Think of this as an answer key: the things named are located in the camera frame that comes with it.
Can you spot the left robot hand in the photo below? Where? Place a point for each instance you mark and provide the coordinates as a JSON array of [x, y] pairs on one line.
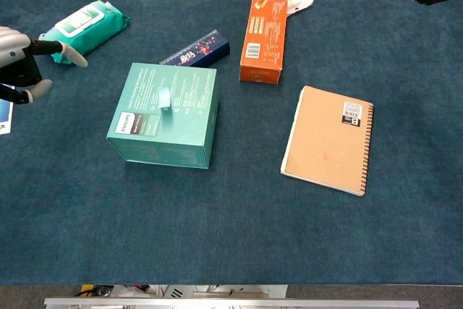
[[14, 55]]

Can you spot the small light blue block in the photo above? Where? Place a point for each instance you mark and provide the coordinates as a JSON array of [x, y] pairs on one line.
[[164, 97]]

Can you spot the orange rectangular carton box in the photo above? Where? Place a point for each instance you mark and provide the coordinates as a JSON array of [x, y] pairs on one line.
[[264, 41]]

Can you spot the teal Philips box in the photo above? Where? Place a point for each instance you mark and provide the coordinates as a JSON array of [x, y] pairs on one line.
[[188, 128]]

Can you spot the dark blue long box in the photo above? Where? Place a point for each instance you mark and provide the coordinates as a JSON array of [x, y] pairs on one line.
[[202, 50]]

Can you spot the white blue printed card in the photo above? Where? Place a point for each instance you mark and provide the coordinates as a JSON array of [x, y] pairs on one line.
[[4, 117]]

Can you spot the green wet wipes pack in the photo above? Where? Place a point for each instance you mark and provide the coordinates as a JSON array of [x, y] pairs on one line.
[[90, 26]]

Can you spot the brown spiral notebook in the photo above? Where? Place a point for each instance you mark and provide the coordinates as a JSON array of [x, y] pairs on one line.
[[325, 142]]

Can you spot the dark blue table cloth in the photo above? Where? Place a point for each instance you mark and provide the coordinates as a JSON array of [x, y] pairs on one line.
[[231, 222]]

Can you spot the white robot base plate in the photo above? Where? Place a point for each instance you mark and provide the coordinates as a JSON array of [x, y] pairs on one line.
[[202, 290]]

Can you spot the aluminium profile rail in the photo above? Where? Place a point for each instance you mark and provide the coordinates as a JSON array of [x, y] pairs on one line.
[[231, 304]]

